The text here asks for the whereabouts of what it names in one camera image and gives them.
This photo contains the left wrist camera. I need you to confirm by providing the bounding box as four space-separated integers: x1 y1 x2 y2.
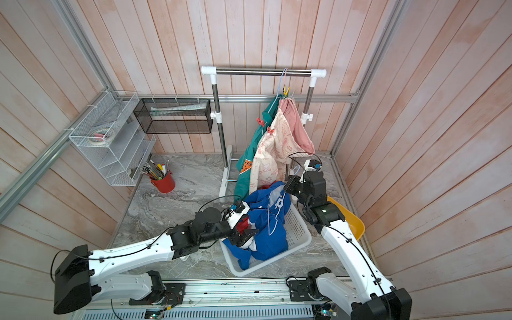
225 201 249 229

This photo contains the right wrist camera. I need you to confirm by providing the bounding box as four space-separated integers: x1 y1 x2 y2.
303 159 322 172

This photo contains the green jacket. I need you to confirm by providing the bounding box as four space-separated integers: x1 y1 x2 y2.
233 95 281 199

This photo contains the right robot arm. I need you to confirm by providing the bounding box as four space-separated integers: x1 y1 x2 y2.
284 171 413 319

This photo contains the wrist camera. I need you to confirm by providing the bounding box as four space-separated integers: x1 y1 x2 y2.
303 159 322 172
225 201 249 229

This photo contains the light blue hanger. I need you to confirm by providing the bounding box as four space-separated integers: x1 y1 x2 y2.
267 189 285 236

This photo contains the yellow plastic tray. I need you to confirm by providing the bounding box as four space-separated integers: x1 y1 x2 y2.
327 197 365 241

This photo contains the tape roll on shelf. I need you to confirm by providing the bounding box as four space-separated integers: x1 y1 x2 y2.
87 128 115 146

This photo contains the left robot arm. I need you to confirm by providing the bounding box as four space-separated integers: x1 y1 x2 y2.
51 207 258 315

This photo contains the white plastic laundry basket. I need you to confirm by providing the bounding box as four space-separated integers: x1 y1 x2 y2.
220 204 312 277

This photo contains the red pencil cup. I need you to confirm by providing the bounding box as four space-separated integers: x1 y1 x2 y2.
150 172 176 193

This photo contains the white wire shelf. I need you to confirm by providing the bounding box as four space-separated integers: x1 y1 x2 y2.
69 91 155 187

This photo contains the black mesh basket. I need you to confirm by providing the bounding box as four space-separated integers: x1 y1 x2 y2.
133 98 213 134

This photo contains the white clothes rack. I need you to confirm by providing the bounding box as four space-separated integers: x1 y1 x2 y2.
201 66 327 197

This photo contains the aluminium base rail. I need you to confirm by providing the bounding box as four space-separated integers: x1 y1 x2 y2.
71 278 331 319

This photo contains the cream pink print jacket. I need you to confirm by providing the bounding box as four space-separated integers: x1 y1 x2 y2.
249 97 315 193

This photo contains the blue red white jacket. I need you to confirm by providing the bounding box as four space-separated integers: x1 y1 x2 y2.
223 181 291 270

